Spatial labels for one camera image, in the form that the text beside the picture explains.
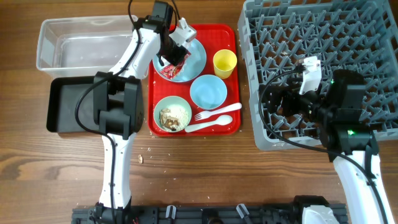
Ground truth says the black waste tray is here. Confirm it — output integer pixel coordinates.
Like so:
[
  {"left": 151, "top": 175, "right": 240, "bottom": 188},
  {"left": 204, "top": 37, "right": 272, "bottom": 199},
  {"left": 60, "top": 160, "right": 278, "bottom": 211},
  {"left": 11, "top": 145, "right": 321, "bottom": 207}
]
[{"left": 45, "top": 74, "right": 135, "bottom": 134}]

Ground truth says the white plastic fork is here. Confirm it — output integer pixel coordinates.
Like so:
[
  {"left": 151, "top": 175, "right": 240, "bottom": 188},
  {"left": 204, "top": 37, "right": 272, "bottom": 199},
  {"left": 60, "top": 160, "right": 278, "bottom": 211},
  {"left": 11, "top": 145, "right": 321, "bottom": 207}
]
[{"left": 194, "top": 103, "right": 242, "bottom": 121}]

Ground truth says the red snack wrapper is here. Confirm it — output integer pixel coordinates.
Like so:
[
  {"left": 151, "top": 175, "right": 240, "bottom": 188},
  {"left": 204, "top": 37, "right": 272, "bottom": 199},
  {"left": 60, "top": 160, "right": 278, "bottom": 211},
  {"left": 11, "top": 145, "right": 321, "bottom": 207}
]
[{"left": 160, "top": 52, "right": 191, "bottom": 80}]

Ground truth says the red serving tray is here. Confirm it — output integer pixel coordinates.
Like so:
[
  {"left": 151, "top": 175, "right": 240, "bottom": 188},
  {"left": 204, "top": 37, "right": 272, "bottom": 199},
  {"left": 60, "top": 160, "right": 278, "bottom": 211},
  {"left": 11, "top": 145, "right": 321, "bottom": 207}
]
[{"left": 146, "top": 24, "right": 241, "bottom": 137}]

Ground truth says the light blue bowl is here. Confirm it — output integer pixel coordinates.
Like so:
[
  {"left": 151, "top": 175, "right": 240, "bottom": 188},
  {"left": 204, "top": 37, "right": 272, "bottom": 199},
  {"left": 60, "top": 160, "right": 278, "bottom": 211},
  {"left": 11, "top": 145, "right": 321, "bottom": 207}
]
[{"left": 190, "top": 75, "right": 228, "bottom": 110}]

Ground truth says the food crumb on table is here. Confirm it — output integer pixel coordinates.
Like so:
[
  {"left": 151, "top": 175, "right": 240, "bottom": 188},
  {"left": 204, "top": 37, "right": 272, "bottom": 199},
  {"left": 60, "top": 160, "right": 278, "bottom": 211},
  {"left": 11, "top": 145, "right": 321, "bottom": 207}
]
[{"left": 138, "top": 154, "right": 144, "bottom": 164}]

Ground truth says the green bowl with food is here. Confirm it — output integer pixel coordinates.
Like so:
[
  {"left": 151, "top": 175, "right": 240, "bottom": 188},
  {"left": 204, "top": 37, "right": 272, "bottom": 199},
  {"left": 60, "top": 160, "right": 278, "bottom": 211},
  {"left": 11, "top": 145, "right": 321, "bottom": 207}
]
[{"left": 152, "top": 96, "right": 192, "bottom": 133}]

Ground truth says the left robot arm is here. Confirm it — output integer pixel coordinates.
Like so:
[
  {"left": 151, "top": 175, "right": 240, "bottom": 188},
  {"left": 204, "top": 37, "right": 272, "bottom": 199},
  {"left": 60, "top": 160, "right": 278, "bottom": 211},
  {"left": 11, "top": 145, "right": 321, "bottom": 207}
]
[{"left": 75, "top": 1, "right": 196, "bottom": 223}]

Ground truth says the yellow plastic cup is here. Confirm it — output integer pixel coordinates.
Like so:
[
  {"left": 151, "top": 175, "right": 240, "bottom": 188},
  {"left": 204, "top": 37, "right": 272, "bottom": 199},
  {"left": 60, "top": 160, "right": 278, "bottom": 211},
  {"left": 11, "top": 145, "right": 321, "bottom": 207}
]
[{"left": 213, "top": 49, "right": 238, "bottom": 79}]

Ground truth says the light blue plate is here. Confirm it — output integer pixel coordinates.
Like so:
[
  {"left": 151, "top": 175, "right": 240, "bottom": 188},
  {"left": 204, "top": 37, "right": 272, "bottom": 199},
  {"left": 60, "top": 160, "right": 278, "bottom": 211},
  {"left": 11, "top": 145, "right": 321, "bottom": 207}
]
[{"left": 160, "top": 39, "right": 207, "bottom": 83}]

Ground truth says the clear plastic waste bin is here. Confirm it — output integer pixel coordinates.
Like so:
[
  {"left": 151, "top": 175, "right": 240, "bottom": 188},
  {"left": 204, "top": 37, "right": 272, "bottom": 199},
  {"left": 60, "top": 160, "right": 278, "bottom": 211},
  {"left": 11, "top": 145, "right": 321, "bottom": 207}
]
[{"left": 36, "top": 16, "right": 132, "bottom": 78}]

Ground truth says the white plastic spoon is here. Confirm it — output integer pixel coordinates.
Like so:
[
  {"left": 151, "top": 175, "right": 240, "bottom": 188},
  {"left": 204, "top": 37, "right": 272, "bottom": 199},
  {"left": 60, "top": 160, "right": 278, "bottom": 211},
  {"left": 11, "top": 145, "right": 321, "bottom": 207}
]
[{"left": 185, "top": 115, "right": 233, "bottom": 133}]

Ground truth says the grey dishwasher rack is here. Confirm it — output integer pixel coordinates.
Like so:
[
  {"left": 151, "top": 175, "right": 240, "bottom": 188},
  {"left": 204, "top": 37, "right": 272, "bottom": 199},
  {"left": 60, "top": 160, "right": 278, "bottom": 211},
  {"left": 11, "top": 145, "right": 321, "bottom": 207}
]
[{"left": 238, "top": 0, "right": 397, "bottom": 151}]

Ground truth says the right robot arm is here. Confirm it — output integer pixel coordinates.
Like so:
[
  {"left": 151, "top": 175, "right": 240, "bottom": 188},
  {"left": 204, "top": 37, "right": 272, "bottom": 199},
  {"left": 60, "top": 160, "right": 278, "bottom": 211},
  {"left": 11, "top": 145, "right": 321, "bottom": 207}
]
[{"left": 259, "top": 69, "right": 394, "bottom": 223}]

